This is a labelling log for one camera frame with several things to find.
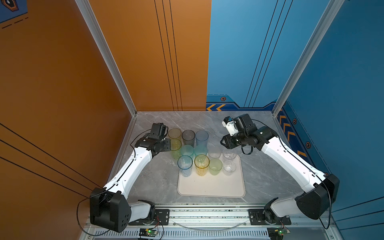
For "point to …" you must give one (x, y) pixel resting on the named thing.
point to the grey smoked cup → (188, 136)
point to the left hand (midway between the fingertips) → (165, 142)
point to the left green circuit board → (148, 232)
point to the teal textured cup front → (200, 149)
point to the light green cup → (215, 166)
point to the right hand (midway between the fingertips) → (223, 140)
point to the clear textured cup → (214, 152)
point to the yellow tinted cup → (202, 162)
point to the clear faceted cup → (229, 155)
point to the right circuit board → (276, 233)
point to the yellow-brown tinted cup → (175, 133)
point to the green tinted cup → (175, 145)
